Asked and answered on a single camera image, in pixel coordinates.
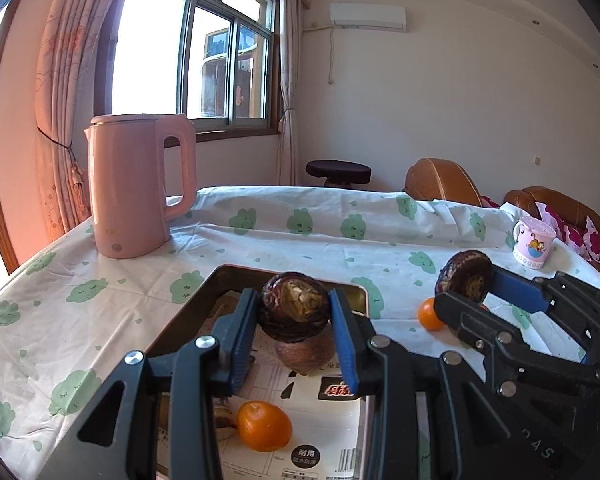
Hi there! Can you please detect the pink tin box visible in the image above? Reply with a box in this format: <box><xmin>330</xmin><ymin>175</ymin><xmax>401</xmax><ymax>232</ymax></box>
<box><xmin>145</xmin><ymin>263</ymin><xmax>381</xmax><ymax>480</ymax></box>

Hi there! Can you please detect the floral cushion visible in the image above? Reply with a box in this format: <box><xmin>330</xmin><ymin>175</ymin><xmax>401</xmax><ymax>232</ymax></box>
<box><xmin>535</xmin><ymin>201</ymin><xmax>600</xmax><ymax>261</ymax></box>

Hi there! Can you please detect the pink patterned curtain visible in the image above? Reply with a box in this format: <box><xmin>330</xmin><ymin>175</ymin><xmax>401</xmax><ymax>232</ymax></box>
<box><xmin>32</xmin><ymin>0</ymin><xmax>133</xmax><ymax>233</ymax></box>

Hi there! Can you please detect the brown leather sofa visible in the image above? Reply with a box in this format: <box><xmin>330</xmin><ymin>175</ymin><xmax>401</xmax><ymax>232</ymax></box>
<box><xmin>503</xmin><ymin>186</ymin><xmax>600</xmax><ymax>291</ymax></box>

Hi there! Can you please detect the pink electric kettle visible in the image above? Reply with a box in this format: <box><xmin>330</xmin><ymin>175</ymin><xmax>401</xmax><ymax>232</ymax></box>
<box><xmin>84</xmin><ymin>113</ymin><xmax>198</xmax><ymax>260</ymax></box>

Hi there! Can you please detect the brown leather chair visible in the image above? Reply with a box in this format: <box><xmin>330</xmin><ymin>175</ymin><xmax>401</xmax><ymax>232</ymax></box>
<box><xmin>404</xmin><ymin>158</ymin><xmax>482</xmax><ymax>207</ymax></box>

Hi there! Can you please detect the printed paper sheet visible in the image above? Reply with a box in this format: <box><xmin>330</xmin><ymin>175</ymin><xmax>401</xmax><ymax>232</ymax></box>
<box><xmin>207</xmin><ymin>292</ymin><xmax>368</xmax><ymax>480</ymax></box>

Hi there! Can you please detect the black round stool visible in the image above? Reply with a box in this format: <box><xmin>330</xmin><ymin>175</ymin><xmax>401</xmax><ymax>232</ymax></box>
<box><xmin>306</xmin><ymin>160</ymin><xmax>372</xmax><ymax>190</ymax></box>

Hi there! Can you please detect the dark brown passion fruit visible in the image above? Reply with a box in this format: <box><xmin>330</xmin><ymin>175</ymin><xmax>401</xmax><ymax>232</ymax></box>
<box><xmin>258</xmin><ymin>272</ymin><xmax>332</xmax><ymax>343</ymax></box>
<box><xmin>434</xmin><ymin>250</ymin><xmax>493</xmax><ymax>305</ymax></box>

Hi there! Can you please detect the small brown striped item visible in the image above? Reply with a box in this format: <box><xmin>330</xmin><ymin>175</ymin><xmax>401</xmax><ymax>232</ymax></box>
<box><xmin>215</xmin><ymin>404</ymin><xmax>239</xmax><ymax>441</ymax></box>

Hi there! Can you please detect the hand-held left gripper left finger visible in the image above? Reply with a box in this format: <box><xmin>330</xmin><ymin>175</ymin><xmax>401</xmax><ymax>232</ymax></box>
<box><xmin>37</xmin><ymin>287</ymin><xmax>261</xmax><ymax>480</ymax></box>

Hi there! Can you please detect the smooth orange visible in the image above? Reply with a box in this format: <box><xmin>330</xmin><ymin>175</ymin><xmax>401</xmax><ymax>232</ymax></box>
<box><xmin>236</xmin><ymin>400</ymin><xmax>293</xmax><ymax>452</ymax></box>

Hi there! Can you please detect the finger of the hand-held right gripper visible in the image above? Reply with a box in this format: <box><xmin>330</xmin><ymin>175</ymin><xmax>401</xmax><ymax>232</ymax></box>
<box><xmin>436</xmin><ymin>290</ymin><xmax>600</xmax><ymax>397</ymax></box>
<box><xmin>489</xmin><ymin>266</ymin><xmax>600</xmax><ymax>357</ymax></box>

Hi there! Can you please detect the white air conditioner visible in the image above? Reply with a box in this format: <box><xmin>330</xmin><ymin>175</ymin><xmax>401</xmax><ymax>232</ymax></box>
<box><xmin>330</xmin><ymin>3</ymin><xmax>407</xmax><ymax>31</ymax></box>

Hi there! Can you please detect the pink cartoon print cup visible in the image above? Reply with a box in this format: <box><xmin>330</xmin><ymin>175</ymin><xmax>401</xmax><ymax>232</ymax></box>
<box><xmin>511</xmin><ymin>216</ymin><xmax>557</xmax><ymax>271</ymax></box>

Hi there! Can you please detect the air conditioner cable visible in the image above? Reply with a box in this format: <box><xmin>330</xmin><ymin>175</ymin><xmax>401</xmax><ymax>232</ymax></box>
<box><xmin>302</xmin><ymin>22</ymin><xmax>339</xmax><ymax>86</ymax></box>

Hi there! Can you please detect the cream patterned curtain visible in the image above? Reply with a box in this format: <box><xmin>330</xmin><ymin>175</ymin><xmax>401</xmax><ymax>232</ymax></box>
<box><xmin>275</xmin><ymin>0</ymin><xmax>312</xmax><ymax>186</ymax></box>

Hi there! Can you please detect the sliding glass window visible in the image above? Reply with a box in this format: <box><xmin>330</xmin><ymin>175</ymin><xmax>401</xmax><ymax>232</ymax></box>
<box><xmin>97</xmin><ymin>0</ymin><xmax>281</xmax><ymax>136</ymax></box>

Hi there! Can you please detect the small orange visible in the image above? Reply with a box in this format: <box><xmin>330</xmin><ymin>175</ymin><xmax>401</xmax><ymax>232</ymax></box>
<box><xmin>418</xmin><ymin>296</ymin><xmax>447</xmax><ymax>332</ymax></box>

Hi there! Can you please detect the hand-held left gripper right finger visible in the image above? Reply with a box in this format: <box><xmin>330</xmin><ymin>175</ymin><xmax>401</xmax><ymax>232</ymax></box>
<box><xmin>328</xmin><ymin>287</ymin><xmax>521</xmax><ymax>480</ymax></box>

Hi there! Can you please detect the large brown stemmed fruit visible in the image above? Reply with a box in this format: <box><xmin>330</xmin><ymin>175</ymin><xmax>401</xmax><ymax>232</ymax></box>
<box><xmin>274</xmin><ymin>337</ymin><xmax>337</xmax><ymax>376</ymax></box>

